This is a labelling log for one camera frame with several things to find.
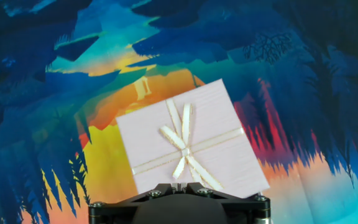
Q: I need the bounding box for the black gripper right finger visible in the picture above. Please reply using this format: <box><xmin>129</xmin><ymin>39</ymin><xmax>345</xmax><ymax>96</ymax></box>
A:
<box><xmin>180</xmin><ymin>182</ymin><xmax>272</xmax><ymax>224</ymax></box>

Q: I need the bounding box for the colourful forest print cloth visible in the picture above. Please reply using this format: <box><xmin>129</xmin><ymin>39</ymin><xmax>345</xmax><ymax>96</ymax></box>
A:
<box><xmin>0</xmin><ymin>0</ymin><xmax>358</xmax><ymax>224</ymax></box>

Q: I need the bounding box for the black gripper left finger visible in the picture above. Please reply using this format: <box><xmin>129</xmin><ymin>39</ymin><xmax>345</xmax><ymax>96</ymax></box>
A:
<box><xmin>88</xmin><ymin>182</ymin><xmax>180</xmax><ymax>224</ymax></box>

